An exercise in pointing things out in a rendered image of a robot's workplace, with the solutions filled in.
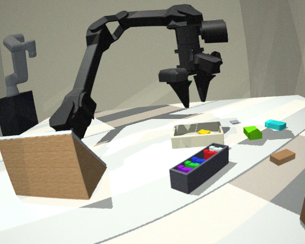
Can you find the lime green rectangular block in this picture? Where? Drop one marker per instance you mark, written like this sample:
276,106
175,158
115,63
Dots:
252,132

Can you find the cyan rectangular block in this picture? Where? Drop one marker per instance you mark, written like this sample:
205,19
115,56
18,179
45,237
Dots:
275,124

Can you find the blue fuse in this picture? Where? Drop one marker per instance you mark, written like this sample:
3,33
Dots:
197,160

